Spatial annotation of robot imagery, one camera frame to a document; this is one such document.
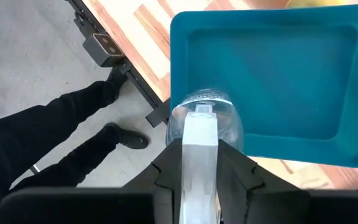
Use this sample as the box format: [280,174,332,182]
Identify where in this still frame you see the black table-level camera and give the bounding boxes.
[82,32,126,68]

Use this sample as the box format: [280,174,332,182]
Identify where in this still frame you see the clear crushed plastic bottle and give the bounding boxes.
[165,88,245,224]

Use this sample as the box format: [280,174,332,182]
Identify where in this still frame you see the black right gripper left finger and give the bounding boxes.
[121,138,183,224]

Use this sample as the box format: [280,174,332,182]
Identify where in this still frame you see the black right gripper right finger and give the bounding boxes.
[216,139,303,224]

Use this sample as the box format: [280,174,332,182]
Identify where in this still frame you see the dark teal plastic tray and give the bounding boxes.
[169,3,358,169]

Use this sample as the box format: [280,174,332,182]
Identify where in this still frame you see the person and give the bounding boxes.
[0,79,150,224]

